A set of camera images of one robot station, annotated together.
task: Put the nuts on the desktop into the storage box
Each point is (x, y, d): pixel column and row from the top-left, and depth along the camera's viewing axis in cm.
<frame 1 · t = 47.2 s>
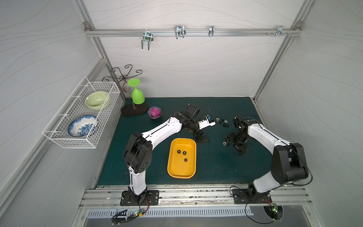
left hand: (207, 134, 81), fingers open
right hand: (230, 145, 87), fingers open
yellow plastic storage box: (182, 158, 90), on the table
green plastic goblet: (137, 96, 93), point 23 cm above the table
black metal cup stand: (133, 109, 113), point 2 cm above the table
purple ball in bowl: (154, 112, 106), point 6 cm above the table
silver nut near: (224, 143, 95), on the table
black nut cluster: (225, 123, 106), on the table
black nut in box: (185, 160, 88), on the table
black nut in box 2: (178, 151, 92), on the table
black nut far: (184, 152, 91), on the table

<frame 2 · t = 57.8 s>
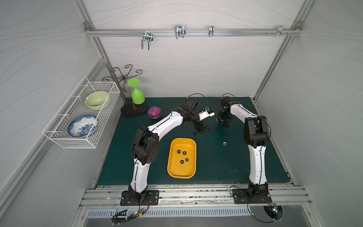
left hand: (208, 124, 85), fingers open
right hand: (221, 119, 106), fingers open
cluster black nut: (182, 161, 88), on the table
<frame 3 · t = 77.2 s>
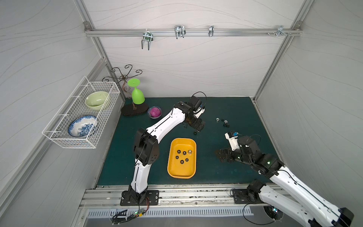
left hand: (197, 124, 86), fingers open
right hand: (221, 149, 75), fingers open
black nut in box 3: (177, 157, 90), on the table
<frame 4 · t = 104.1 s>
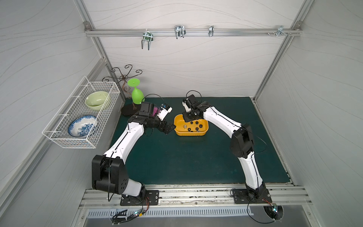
left hand: (170, 122, 82), fingers open
right hand: (185, 115, 93), fingers closed
yellow plastic storage box: (199, 127, 104), on the table
black nut in box: (191, 122, 106), on the table
black nut in box 2: (189, 129, 103), on the table
black nut far: (196, 122, 106), on the table
black nut centre: (201, 126, 104), on the table
cluster black nut: (196, 128, 103), on the table
